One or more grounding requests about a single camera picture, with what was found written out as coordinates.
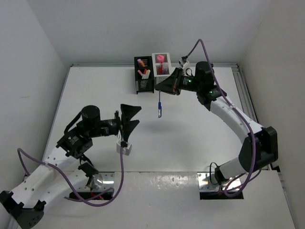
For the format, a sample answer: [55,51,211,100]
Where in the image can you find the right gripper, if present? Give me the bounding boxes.
[155,67,202,95]

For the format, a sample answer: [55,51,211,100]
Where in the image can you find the pink purple eraser block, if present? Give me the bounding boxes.
[156,54,165,63]

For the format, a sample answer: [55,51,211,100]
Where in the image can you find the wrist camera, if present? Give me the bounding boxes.
[178,56,190,71]
[116,132,132,156]

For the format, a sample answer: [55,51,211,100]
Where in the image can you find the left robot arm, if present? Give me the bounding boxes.
[0,104,141,229]

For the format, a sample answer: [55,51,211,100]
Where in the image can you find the red ink gel pen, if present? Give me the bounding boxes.
[157,62,169,75]

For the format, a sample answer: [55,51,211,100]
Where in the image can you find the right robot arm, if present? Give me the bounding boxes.
[155,61,278,185]

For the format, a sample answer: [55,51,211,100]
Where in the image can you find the orange cap highlighter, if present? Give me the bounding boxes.
[137,59,146,67]

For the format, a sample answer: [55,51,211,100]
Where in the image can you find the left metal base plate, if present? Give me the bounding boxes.
[89,172,114,191]

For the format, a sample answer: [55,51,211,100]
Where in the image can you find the blue ballpoint pen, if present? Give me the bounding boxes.
[158,91,162,118]

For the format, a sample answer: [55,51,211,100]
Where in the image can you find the metal base plate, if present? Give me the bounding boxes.
[197,172,242,193]
[89,172,114,191]

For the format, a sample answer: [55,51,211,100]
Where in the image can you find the white slotted pen holder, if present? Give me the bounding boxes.
[152,52,172,85]

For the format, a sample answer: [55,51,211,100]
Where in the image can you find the yellow tip white pen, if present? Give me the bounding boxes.
[146,70,151,79]

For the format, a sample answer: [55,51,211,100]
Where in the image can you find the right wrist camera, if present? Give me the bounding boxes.
[178,56,190,71]

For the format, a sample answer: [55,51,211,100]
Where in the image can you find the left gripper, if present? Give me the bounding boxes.
[88,104,141,142]

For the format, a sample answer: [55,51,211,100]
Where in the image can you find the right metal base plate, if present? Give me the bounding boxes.
[197,172,242,193]

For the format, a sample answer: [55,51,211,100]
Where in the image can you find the black slotted pen holder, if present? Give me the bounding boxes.
[134,56,154,94]

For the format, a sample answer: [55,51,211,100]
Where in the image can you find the red cap white marker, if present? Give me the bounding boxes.
[142,69,148,79]

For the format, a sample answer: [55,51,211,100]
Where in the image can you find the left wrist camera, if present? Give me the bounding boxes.
[116,132,132,156]

